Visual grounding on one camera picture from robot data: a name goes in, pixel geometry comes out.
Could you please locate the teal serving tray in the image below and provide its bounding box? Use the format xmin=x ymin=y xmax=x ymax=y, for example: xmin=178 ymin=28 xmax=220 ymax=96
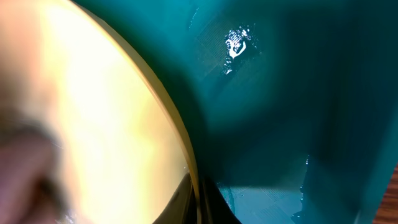
xmin=80 ymin=0 xmax=397 ymax=223

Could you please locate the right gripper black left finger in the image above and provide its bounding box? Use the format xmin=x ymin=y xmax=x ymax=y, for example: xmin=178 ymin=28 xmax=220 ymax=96
xmin=153 ymin=174 xmax=197 ymax=224

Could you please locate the yellow plate with blue stain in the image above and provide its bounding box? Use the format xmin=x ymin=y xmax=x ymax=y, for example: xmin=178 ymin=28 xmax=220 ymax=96
xmin=1 ymin=0 xmax=202 ymax=224

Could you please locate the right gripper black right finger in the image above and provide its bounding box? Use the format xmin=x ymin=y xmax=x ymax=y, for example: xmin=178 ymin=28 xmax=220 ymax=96
xmin=200 ymin=177 xmax=241 ymax=224

